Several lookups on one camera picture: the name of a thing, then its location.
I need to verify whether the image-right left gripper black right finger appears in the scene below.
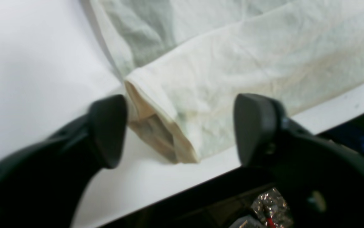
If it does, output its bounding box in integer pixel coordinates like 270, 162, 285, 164
234, 93, 364, 228

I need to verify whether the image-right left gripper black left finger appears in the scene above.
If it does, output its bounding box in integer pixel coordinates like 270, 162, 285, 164
0, 95, 127, 228

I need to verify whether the beige T-shirt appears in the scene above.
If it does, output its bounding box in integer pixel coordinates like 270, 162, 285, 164
90, 0, 364, 163

